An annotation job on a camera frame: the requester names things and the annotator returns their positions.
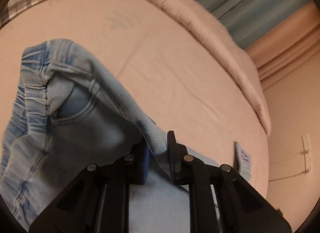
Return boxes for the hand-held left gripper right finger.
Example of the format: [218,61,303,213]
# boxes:
[167,131,292,233]

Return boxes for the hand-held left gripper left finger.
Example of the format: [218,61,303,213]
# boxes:
[29,138,151,233]

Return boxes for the light blue denim pants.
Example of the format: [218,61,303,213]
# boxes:
[0,39,220,233]

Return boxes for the white care label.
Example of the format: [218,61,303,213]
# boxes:
[234,141,252,180]

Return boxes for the bed with beige sheet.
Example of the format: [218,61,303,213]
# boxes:
[0,0,270,195]

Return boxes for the pink quilted comforter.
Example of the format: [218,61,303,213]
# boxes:
[107,0,272,136]

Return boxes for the pink curtain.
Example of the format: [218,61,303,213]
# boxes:
[245,4,320,89]

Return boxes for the white wall outlet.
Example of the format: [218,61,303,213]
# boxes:
[301,134,313,174]

